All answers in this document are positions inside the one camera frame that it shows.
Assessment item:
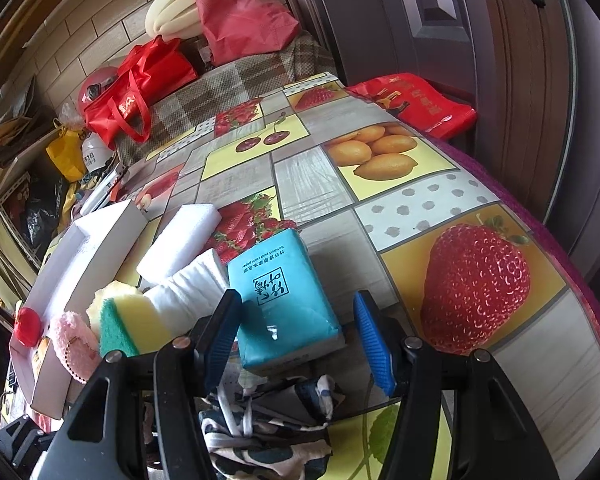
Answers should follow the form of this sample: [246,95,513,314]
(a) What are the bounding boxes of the dark red fabric bag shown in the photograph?
[192,0,301,66]

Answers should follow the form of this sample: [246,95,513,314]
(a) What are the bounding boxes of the red apple toy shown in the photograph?
[13,306,42,348]

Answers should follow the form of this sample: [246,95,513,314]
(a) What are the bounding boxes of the teal tissue pack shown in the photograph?
[227,228,346,374]

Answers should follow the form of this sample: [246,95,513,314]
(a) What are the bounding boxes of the white flat device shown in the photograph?
[79,162,131,214]

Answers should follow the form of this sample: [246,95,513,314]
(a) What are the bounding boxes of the plaid blanket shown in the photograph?
[114,30,339,166]

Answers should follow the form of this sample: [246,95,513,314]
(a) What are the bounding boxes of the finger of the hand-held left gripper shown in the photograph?
[0,413,56,467]

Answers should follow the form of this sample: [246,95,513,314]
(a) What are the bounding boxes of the metal shelf rack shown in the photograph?
[0,75,71,306]

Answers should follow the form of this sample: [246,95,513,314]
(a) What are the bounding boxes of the fruit print tablecloth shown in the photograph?
[0,73,596,480]

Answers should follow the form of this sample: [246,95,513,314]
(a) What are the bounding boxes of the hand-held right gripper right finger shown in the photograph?
[352,290,561,480]

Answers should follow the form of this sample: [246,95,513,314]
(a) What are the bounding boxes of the white foam block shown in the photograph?
[136,203,222,289]

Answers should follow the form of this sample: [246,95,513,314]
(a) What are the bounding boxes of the red helmet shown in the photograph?
[77,65,122,116]

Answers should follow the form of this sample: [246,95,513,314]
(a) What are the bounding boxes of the cream foam rolls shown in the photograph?
[144,0,212,41]

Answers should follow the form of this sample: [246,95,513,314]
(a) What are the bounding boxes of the yellow plastic bag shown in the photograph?
[45,127,89,181]

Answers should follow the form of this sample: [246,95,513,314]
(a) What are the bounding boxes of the white cardboard box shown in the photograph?
[9,199,149,421]

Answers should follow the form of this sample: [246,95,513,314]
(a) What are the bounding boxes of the white helmet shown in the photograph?
[82,132,117,171]

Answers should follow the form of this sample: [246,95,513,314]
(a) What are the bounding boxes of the pale yellow round sponge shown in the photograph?
[85,281,144,337]

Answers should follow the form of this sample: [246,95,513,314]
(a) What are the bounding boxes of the pink plush toy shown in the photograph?
[47,311,104,385]

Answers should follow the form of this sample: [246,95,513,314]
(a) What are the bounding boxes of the red printed shopping bag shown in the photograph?
[346,73,479,141]

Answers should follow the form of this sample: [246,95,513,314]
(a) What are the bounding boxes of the black and white patterned cloth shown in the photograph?
[197,374,349,480]

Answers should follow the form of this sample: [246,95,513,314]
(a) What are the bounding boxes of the brown wooden door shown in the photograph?
[275,0,600,291]

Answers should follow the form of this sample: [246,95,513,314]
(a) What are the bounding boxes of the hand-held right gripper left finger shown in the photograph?
[30,290,243,480]

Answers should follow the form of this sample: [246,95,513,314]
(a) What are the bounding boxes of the red tote bag with handles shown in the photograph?
[83,37,200,144]

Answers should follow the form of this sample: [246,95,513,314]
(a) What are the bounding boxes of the black plastic bag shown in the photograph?
[19,179,67,252]

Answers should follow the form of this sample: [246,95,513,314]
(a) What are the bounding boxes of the yellow and green scouring sponge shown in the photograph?
[99,297,174,359]

